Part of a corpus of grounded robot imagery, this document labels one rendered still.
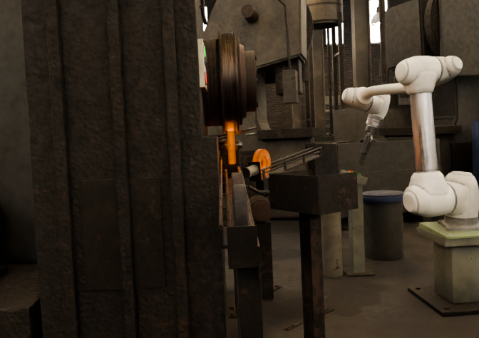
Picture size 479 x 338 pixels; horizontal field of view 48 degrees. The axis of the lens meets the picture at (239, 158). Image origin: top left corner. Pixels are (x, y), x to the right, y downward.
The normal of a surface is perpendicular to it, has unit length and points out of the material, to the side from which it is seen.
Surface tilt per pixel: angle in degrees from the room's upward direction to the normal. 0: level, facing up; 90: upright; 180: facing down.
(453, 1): 90
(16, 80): 90
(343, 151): 90
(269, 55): 90
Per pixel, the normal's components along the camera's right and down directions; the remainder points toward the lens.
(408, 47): -0.93, 0.09
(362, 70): 0.03, 0.05
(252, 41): -0.21, 0.06
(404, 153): 0.29, 0.04
